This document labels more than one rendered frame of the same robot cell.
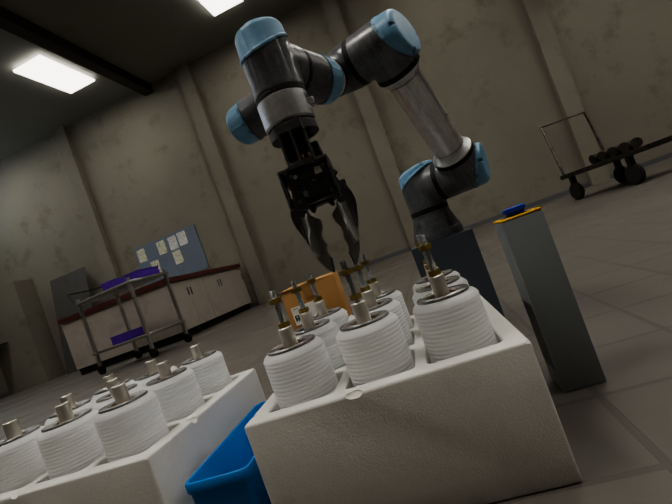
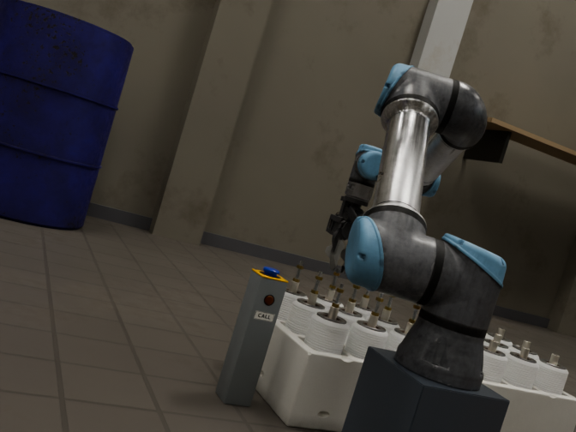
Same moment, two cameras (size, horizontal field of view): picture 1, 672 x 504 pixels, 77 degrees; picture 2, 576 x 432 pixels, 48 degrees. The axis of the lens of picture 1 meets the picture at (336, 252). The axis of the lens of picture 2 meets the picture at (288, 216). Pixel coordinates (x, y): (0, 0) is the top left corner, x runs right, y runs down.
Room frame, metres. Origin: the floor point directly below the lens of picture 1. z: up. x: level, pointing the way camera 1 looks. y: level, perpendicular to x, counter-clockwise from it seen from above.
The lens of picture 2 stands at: (2.00, -1.22, 0.54)
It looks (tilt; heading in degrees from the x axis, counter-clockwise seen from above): 3 degrees down; 144
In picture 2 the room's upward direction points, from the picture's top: 17 degrees clockwise
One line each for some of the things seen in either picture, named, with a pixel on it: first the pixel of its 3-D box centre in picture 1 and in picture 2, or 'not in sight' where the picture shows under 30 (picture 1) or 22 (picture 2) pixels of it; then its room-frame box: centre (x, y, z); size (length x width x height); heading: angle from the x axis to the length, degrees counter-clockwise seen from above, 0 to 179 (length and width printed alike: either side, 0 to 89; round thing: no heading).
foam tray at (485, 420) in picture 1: (404, 394); (331, 369); (0.73, -0.03, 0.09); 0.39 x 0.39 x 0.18; 79
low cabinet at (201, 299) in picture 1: (169, 312); not in sight; (7.82, 3.30, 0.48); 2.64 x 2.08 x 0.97; 168
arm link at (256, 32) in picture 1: (271, 65); (367, 165); (0.60, 0.00, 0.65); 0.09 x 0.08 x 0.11; 146
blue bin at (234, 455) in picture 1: (264, 461); not in sight; (0.75, 0.25, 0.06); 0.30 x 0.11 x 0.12; 169
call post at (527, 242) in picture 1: (547, 298); (250, 338); (0.75, -0.32, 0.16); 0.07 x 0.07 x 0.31; 79
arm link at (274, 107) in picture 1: (289, 115); (357, 191); (0.60, -0.01, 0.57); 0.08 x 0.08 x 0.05
